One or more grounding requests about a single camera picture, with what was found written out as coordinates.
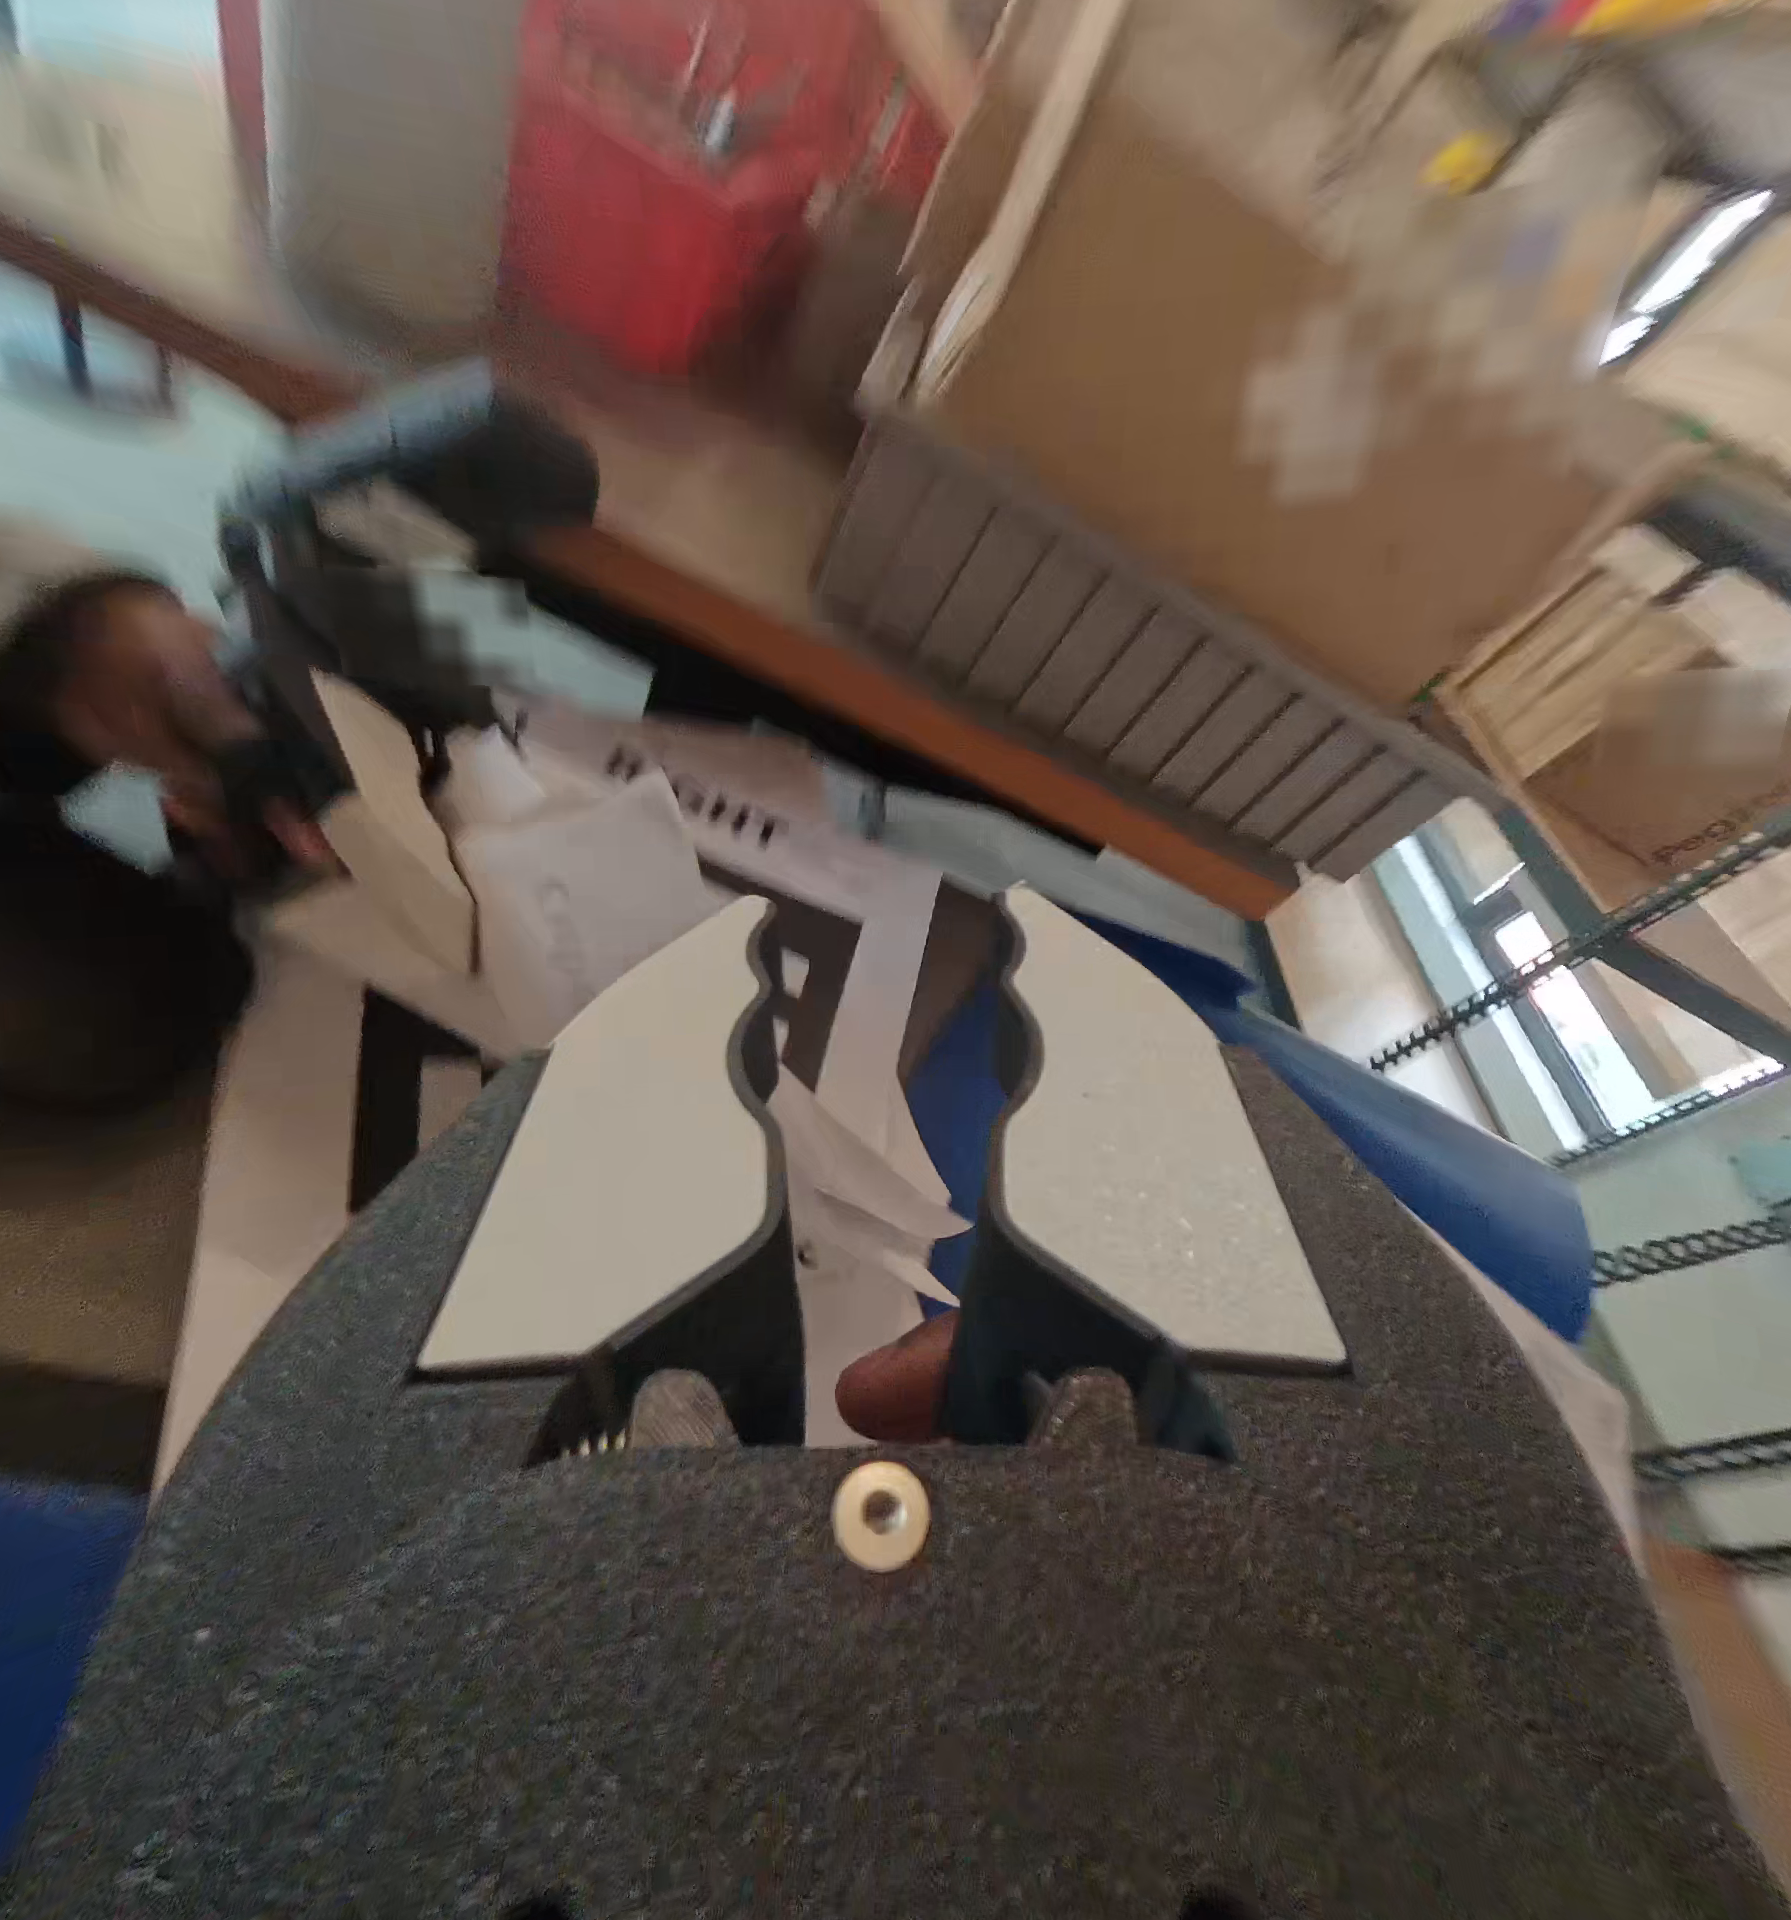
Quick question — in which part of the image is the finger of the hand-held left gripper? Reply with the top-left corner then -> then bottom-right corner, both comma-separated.
309,671 -> 479,975

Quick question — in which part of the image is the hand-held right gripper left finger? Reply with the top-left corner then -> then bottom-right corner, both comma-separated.
415,894 -> 785,1381

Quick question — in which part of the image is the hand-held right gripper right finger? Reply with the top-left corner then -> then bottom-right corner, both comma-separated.
985,889 -> 1351,1374

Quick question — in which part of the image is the stack of white papers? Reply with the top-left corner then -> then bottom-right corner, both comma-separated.
241,705 -> 987,1308

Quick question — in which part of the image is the white sheet with black squares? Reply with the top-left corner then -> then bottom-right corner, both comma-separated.
151,877 -> 873,1502

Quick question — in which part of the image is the wooden desk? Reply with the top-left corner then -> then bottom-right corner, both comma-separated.
0,186 -> 1293,920

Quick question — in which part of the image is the person's left hand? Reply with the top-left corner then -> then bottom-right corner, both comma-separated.
0,576 -> 345,906

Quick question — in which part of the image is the blue chair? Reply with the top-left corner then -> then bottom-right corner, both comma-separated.
907,906 -> 1592,1340

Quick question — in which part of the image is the red cabinet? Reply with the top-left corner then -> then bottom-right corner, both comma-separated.
501,0 -> 957,381

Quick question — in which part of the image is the person's dark clothing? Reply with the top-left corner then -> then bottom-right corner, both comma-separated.
0,793 -> 259,1116

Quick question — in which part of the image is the grey ribbed panel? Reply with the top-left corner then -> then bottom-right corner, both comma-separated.
811,409 -> 1454,885

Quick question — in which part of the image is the black metal shelf rack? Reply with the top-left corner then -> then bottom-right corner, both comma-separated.
1367,151 -> 1791,1578

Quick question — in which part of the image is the large cardboard box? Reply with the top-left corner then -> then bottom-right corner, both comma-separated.
857,0 -> 1712,710

